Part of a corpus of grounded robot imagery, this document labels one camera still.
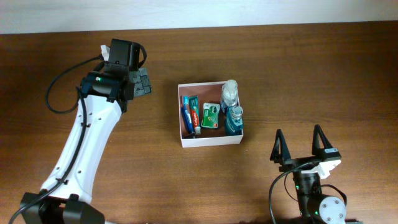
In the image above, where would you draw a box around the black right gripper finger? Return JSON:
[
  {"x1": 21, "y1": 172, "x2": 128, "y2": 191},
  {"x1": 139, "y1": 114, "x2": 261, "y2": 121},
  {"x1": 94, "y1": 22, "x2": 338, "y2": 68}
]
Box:
[
  {"x1": 270, "y1": 129, "x2": 291, "y2": 164},
  {"x1": 312, "y1": 124, "x2": 333, "y2": 157}
]

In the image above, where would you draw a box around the green Colgate toothpaste tube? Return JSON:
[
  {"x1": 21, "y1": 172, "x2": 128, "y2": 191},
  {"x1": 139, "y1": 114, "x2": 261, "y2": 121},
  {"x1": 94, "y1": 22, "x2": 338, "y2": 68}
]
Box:
[{"x1": 189, "y1": 96, "x2": 201, "y2": 136}]

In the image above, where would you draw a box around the teal Listerine mouthwash bottle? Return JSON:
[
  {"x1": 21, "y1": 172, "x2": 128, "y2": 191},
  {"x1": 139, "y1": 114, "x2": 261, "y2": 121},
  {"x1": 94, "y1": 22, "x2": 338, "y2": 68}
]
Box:
[{"x1": 224, "y1": 105, "x2": 244, "y2": 136}]

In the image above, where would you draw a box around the green white packet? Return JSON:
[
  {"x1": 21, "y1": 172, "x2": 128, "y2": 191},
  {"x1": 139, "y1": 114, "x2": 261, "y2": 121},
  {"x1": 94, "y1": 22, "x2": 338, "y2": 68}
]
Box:
[{"x1": 201, "y1": 103, "x2": 221, "y2": 129}]

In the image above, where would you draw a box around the purple liquid bottle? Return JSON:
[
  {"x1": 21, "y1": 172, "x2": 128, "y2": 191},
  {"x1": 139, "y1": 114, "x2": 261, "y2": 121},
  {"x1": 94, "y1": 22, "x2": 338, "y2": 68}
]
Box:
[{"x1": 220, "y1": 80, "x2": 238, "y2": 114}]

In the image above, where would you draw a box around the blue white toothbrush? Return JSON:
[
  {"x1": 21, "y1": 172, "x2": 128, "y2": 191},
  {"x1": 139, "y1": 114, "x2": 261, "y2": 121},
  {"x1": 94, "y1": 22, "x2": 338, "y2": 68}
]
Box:
[{"x1": 182, "y1": 96, "x2": 190, "y2": 115}]

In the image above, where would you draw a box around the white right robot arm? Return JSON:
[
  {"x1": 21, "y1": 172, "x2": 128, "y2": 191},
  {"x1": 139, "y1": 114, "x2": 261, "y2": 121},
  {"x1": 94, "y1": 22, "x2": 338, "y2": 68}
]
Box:
[{"x1": 269, "y1": 124, "x2": 348, "y2": 223}]

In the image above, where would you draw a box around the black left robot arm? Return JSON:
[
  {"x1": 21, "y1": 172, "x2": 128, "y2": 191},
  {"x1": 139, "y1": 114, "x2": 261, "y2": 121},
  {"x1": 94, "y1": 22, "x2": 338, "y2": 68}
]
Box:
[{"x1": 9, "y1": 39, "x2": 152, "y2": 223}]

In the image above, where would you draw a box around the white square cardboard box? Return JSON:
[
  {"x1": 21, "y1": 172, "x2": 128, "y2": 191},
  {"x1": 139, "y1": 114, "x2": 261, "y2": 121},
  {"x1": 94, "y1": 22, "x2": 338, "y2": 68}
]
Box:
[{"x1": 177, "y1": 81, "x2": 244, "y2": 148}]

